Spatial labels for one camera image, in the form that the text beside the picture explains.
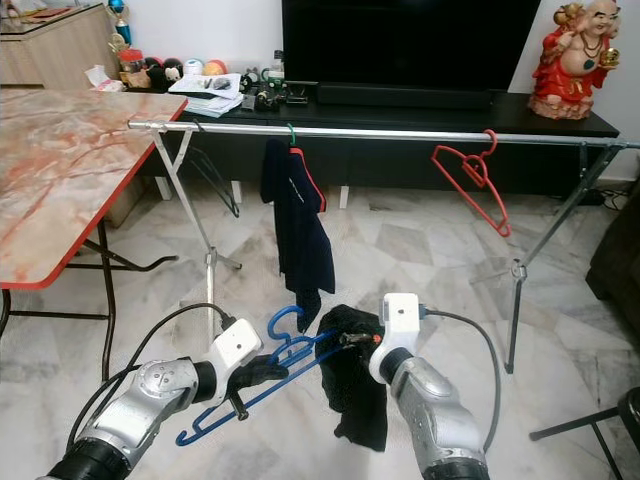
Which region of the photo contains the blue plastic hanger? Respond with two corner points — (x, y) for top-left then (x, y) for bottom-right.
(175, 305), (346, 448)

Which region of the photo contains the black t-shirt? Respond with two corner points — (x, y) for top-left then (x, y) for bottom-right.
(315, 304), (391, 453)

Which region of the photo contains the red plastic hanger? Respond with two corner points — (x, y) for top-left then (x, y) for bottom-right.
(431, 129), (513, 238)

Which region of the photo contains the thin black hanger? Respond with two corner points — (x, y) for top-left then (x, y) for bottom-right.
(185, 130), (241, 218)

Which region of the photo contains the navy shirt with red trim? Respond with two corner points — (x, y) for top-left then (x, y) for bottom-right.
(260, 138), (337, 331)

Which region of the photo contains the black television console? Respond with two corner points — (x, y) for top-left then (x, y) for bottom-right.
(135, 90), (621, 196)

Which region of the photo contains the silver metal clothes rack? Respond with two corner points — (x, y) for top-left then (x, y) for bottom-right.
(128, 119), (640, 376)

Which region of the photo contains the black soundbar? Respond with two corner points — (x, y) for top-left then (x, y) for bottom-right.
(315, 83), (494, 109)

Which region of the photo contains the marble pattern folding table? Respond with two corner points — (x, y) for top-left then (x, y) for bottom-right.
(0, 90), (189, 376)

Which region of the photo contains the stack of white papers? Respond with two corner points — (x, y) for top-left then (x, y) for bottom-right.
(168, 73), (243, 119)

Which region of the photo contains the black flat television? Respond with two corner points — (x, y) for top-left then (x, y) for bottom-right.
(281, 0), (543, 93)

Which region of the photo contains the black round plush toy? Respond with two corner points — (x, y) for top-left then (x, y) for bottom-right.
(145, 58), (184, 89)

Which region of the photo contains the jar with red lid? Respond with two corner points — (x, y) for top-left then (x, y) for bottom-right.
(117, 48), (148, 89)

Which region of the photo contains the pink tissue pack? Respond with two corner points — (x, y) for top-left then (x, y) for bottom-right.
(85, 65), (121, 93)

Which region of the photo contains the red laughing Buddha statue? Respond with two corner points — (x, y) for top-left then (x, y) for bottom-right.
(528, 0), (623, 121)

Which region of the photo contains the light wooden cabinet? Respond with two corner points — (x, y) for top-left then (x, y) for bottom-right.
(0, 5), (118, 89)

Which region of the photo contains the gold and blue trophy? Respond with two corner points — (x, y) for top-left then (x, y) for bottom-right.
(107, 0), (131, 46)

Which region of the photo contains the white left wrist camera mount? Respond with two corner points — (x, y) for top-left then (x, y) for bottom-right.
(208, 318), (263, 399)

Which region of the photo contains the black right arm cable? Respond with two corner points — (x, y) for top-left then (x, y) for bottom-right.
(420, 308), (503, 451)

